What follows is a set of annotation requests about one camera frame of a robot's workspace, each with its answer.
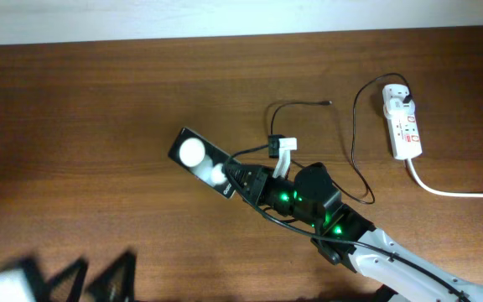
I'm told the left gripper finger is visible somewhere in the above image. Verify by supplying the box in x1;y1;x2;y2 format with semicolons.
46;258;88;302
84;250;137;302

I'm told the black Galaxy flip phone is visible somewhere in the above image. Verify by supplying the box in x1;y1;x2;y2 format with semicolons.
168;128;235;199

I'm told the white power strip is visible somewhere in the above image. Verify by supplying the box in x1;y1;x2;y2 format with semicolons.
382;84;422;160

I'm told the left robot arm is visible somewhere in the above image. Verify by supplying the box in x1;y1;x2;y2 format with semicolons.
0;250;137;302

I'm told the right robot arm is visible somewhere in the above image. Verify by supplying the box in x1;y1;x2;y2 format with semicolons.
224;163;483;301

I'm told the white USB charger plug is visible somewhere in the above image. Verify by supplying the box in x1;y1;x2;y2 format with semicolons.
383;95;416;119

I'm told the white power strip cord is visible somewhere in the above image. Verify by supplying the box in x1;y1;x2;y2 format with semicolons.
404;158;483;200

